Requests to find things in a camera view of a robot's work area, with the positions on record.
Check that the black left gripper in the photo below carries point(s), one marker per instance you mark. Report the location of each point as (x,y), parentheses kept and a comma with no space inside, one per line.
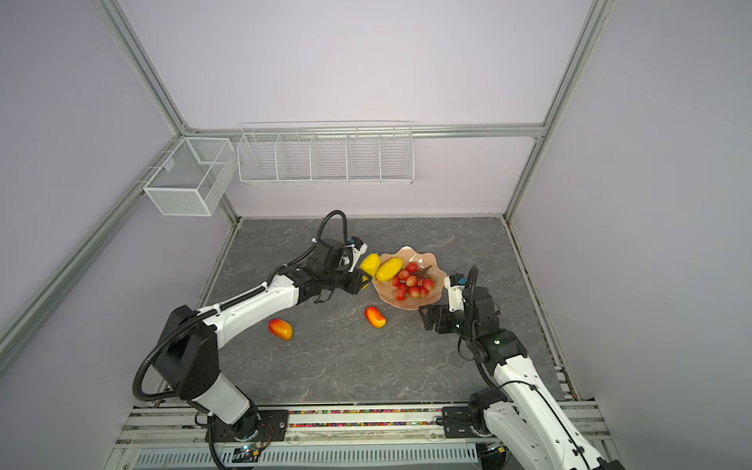
(355,284)

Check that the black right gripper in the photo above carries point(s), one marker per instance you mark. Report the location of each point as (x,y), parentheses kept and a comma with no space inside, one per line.
(443,309)

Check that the yellow wrinkled fake fruit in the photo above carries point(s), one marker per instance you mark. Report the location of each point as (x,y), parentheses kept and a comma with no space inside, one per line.
(371,264)

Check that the long red-yellow fake mango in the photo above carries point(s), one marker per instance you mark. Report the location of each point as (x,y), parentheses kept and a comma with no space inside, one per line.
(375,317)

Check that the smooth yellow fake mango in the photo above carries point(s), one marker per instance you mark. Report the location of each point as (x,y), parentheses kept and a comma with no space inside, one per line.
(389,269)

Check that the red fake lychee bunch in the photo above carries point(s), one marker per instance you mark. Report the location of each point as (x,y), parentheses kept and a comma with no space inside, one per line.
(414,282)

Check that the small red-green fake mango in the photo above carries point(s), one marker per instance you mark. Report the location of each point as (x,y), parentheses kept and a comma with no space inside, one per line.
(281,329)

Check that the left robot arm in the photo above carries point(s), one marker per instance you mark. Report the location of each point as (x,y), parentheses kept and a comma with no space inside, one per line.
(184,364)

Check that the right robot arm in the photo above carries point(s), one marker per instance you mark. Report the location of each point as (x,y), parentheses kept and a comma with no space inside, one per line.
(517,409)

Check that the pink scalloped fruit bowl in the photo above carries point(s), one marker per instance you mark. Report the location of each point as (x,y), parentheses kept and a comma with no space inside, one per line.
(385,291)

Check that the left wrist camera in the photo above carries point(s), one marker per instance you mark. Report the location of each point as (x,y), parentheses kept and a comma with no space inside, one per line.
(354,252)

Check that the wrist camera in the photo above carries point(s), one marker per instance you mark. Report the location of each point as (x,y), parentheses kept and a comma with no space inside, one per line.
(354,252)
(454,285)

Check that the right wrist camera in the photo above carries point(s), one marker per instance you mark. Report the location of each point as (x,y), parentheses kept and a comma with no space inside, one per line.
(454,285)

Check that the white wire wall basket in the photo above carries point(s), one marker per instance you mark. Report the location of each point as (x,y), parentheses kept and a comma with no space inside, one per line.
(313,152)

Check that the white mesh wall box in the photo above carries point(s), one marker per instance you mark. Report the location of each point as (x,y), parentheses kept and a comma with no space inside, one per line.
(193,178)

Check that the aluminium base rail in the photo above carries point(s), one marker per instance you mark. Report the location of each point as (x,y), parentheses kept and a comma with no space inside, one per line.
(320,436)

